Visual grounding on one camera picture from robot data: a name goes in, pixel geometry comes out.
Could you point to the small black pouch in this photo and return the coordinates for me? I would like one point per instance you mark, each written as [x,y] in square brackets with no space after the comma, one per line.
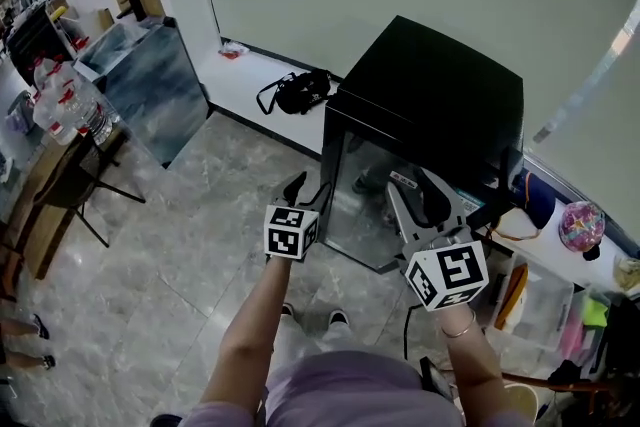
[591,252]

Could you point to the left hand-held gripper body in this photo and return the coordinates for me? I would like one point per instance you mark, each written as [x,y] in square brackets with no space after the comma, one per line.
[287,235]

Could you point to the clear plastic storage bin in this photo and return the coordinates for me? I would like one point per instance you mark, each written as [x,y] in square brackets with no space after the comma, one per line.
[545,305]

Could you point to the black waist device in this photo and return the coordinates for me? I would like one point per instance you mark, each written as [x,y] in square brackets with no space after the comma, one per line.
[435,377]

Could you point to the person's left shoe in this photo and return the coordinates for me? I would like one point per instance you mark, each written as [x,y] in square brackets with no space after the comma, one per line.
[287,310]

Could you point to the white window ledge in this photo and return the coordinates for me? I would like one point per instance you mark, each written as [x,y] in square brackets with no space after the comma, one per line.
[240,85]

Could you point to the person's right shoe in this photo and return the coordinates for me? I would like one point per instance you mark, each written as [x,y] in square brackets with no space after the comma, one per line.
[339,316]

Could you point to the cluster of clear water jugs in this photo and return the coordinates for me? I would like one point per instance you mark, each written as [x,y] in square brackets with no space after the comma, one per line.
[65,105]

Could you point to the black metal chair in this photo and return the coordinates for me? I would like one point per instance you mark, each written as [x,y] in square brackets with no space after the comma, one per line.
[65,185]

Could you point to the person's purple shirt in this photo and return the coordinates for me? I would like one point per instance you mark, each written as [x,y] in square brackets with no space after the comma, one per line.
[340,390]

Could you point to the neon green cloth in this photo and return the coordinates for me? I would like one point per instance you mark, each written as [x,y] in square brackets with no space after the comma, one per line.
[595,312]

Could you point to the person's shoe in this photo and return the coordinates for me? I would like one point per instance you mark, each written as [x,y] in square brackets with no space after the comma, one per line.
[339,316]
[287,310]

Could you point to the black shoulder bag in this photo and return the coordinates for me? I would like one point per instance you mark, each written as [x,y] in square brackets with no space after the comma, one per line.
[300,92]

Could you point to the beige hat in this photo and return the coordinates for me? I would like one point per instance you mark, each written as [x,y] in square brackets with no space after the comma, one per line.
[629,272]

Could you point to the yellow bag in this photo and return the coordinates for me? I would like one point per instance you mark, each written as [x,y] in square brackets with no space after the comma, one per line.
[512,295]

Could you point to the black storage rack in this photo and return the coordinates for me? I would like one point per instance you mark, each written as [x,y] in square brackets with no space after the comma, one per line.
[35,40]

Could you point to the person's right forearm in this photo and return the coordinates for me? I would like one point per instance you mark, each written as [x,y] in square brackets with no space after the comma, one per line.
[475,365]

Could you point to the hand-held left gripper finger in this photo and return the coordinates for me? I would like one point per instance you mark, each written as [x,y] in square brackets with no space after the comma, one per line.
[294,190]
[320,201]

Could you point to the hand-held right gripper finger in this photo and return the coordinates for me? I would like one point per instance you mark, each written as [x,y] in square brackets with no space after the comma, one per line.
[402,220]
[450,205]

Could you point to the pink patterned round bag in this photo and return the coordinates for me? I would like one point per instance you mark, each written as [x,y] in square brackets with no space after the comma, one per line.
[582,225]

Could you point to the black faucet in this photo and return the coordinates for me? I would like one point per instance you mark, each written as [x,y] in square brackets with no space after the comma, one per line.
[132,7]

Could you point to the person's left forearm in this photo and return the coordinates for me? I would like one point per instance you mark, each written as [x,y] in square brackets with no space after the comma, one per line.
[245,340]

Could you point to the red white plastic wrapper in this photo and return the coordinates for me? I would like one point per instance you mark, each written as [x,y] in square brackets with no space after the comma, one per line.
[232,51]

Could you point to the white round tub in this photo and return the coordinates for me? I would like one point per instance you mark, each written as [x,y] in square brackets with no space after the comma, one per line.
[520,405]

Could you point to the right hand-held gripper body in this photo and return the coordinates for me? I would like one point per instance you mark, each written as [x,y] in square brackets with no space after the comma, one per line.
[450,272]

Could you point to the black glass-door mini fridge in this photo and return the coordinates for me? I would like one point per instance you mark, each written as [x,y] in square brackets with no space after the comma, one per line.
[435,80]

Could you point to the wooden table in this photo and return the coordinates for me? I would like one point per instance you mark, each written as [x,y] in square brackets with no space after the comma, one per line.
[45,235]

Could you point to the person's grey trousers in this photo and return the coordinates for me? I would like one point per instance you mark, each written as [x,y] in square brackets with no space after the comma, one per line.
[310,340]

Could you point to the clear bin pink contents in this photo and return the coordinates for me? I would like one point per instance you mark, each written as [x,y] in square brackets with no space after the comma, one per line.
[575,340]

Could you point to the wooden coat rack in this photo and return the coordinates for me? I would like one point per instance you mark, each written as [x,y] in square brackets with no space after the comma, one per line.
[540,381]

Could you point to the black garment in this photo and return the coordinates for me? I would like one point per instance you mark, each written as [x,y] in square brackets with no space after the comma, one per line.
[565,372]

